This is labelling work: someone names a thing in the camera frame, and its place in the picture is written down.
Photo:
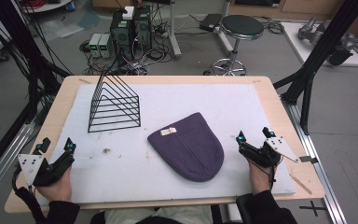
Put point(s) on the person's right hand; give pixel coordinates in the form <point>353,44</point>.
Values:
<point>259,179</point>

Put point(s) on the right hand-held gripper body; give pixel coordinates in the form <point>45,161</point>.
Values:
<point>261,154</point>

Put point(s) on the black flat box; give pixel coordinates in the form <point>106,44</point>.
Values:
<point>210,21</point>

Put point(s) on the white round table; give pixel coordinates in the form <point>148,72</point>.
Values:
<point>45,5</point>

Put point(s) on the person's left hand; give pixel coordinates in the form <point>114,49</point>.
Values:
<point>57,189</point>

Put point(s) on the white platform board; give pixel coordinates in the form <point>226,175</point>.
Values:
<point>295,40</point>

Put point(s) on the purple knitted beanie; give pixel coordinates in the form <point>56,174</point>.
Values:
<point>189,152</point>

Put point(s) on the thin wooden stick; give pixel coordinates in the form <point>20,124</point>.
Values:
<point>301,185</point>

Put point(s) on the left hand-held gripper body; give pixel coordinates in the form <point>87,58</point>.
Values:
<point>52,171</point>

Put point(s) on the black computer tower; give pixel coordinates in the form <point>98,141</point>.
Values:
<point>121,34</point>
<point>143,28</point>

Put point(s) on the aluminium rail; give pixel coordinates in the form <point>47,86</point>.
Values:
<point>3,155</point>
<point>317,161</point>

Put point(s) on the grey desk leg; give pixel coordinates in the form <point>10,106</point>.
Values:
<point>174,31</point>

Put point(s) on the black metal frame stand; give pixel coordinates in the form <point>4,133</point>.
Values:
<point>28,53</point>
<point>320,59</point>

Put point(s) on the white foam mat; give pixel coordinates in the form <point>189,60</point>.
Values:
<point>167,102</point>

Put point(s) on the grey power supply unit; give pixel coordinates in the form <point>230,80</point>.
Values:
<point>94,45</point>
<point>105,46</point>

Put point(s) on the black round stool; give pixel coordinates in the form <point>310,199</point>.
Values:
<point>240,26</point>

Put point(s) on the person's light trousers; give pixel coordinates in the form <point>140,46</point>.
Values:
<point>167,216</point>

